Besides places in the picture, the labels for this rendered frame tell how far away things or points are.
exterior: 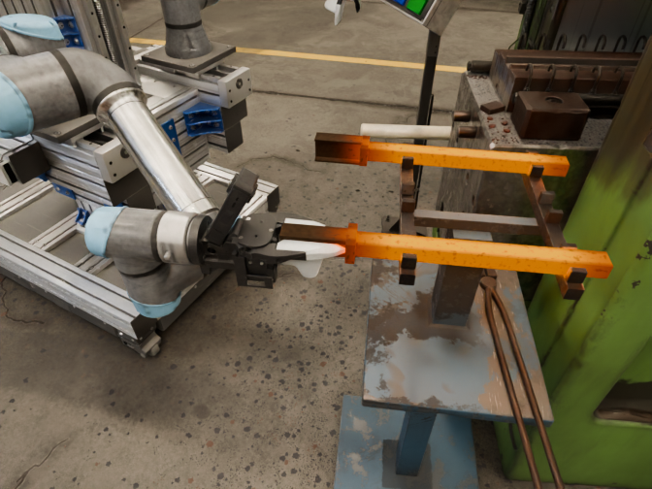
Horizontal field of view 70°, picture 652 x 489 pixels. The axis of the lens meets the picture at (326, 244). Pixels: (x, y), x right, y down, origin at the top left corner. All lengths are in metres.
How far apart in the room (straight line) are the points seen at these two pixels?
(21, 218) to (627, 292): 2.05
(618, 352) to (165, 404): 1.27
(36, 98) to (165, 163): 0.22
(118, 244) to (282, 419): 0.99
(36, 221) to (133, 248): 1.50
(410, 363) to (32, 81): 0.78
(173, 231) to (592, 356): 0.83
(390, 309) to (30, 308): 1.56
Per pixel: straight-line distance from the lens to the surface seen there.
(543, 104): 1.03
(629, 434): 1.40
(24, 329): 2.07
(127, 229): 0.69
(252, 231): 0.64
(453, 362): 0.85
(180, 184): 0.83
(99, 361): 1.84
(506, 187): 1.05
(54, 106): 0.93
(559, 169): 0.86
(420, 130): 1.60
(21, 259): 2.01
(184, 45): 1.68
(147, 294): 0.76
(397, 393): 0.80
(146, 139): 0.87
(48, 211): 2.22
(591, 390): 1.19
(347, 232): 0.62
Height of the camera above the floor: 1.38
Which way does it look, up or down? 42 degrees down
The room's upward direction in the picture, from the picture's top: straight up
